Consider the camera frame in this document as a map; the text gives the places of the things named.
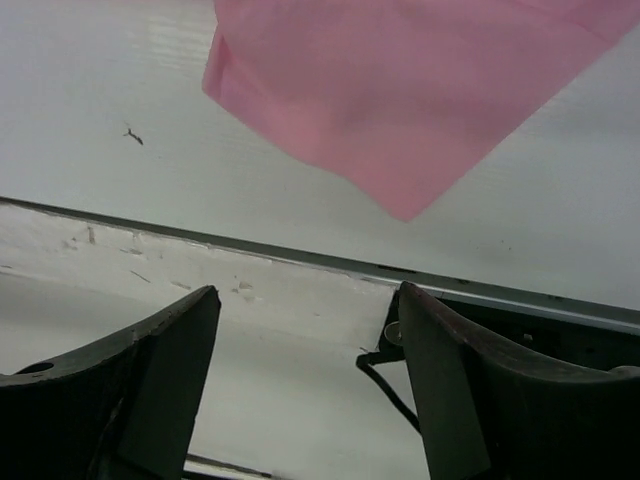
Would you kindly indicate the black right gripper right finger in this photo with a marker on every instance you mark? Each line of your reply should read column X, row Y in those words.
column 491, row 408

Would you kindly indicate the pink t shirt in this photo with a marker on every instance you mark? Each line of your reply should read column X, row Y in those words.
column 401, row 98

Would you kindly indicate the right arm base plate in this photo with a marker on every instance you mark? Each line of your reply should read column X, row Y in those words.
column 601, row 343

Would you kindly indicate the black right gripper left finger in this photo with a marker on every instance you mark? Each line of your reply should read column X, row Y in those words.
column 121, row 407

